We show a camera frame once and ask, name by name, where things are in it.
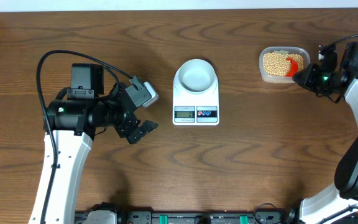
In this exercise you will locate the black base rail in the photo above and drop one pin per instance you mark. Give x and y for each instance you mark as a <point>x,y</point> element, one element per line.
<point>109,213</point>

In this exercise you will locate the light blue bowl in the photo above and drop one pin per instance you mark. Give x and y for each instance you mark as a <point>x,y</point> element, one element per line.
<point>197,76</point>

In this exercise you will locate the white digital kitchen scale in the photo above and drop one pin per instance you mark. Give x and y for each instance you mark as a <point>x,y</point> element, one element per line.
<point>195,109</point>

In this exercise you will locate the pile of soybeans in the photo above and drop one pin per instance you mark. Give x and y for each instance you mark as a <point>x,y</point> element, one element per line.
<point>275,63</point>

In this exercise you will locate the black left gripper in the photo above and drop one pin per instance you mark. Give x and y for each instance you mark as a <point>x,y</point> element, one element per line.
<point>124,128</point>

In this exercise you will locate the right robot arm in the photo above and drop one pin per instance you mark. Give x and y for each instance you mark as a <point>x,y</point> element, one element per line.
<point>331,76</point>

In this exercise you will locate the clear plastic container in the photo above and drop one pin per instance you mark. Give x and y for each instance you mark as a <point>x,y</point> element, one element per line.
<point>283,50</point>

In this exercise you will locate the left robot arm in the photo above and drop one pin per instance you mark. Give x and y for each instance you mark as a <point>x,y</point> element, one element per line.
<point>70,128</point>

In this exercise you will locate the red measuring scoop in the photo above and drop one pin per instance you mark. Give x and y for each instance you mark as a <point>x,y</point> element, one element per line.
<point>293,67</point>

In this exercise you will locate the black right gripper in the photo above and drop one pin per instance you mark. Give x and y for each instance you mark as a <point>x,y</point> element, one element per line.
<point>307,81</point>

